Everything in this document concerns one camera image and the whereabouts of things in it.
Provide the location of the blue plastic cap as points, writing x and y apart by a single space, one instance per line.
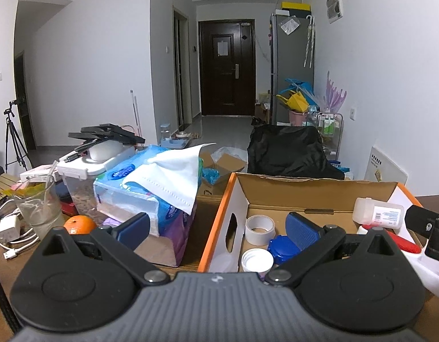
282 249

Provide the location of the wire storage trolley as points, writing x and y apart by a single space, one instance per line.
330 128

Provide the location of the white charger with cable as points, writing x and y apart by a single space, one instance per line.
13 240

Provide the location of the purple coral decoration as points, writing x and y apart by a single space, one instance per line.
334 97

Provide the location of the yellow box on refrigerator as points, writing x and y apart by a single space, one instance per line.
295 6

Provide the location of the clear plastic container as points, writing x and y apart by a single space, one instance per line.
368 211

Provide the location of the black camera tripod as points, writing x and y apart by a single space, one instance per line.
12 138

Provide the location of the clear food storage container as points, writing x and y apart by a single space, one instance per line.
79 174

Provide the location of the white wall panel box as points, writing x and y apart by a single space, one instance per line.
334 10

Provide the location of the clear drinking glass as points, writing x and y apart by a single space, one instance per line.
40 206

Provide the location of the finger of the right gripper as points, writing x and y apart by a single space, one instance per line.
420 220

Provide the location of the red white lint brush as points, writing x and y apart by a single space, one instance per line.
404 244

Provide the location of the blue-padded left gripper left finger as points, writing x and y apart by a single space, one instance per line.
117 245

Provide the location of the red cardboard box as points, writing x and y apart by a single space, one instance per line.
323 201

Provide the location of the white tape roll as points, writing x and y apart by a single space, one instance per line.
259 230

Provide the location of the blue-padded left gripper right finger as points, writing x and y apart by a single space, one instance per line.
317 244

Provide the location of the white bottle cap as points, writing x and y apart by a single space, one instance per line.
257 260

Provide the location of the dark brown door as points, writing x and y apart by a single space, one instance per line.
227 67

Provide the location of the blue tissue pack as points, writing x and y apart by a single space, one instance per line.
157 181

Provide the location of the yellow blue bags pile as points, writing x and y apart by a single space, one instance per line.
298 96

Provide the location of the orange fruit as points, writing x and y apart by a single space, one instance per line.
80 225

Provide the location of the grey refrigerator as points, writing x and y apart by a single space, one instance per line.
287 61

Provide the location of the black bag on chair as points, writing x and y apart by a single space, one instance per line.
294 152

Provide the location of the white purple tissue pack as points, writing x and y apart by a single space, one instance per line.
168 248

